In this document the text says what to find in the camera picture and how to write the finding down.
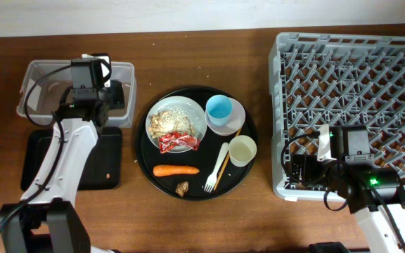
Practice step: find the cream paper cup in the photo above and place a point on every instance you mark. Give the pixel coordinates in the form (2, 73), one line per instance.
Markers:
(242, 149)

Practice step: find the grey dishwasher rack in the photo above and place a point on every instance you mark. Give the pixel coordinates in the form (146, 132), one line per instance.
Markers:
(340, 80)

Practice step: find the red snack wrapper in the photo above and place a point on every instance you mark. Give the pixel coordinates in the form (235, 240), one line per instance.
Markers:
(172, 140)

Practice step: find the blue plastic cup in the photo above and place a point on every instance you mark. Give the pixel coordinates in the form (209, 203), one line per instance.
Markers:
(219, 109)

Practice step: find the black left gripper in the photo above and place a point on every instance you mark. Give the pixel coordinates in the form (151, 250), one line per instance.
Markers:
(117, 88)

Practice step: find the white bowl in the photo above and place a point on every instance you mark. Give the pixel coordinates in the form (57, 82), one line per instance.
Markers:
(235, 122)

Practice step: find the black rectangular tray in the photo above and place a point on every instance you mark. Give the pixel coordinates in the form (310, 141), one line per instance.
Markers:
(105, 158)

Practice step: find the orange carrot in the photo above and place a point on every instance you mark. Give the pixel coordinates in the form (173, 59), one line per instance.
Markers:
(170, 170)

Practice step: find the rice and peanut shells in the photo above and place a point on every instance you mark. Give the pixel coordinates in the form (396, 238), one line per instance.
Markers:
(170, 121)

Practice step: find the grey plate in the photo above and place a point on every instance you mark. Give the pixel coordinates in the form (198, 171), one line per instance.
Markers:
(186, 105)

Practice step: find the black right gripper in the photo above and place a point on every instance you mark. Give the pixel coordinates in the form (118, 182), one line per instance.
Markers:
(309, 161)

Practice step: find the wooden chopstick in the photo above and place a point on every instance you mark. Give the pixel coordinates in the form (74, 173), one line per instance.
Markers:
(225, 164)

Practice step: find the brown food scrap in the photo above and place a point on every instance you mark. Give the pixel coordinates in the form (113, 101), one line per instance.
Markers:
(182, 188)

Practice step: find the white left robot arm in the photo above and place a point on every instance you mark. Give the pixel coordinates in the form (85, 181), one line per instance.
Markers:
(45, 219)

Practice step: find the round black serving tray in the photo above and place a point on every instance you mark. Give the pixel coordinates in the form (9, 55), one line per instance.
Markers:
(204, 158)

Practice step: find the white plastic fork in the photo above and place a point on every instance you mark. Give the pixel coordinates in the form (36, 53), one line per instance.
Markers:
(212, 178)

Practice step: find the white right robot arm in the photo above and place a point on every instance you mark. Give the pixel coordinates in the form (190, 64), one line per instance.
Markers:
(374, 196)

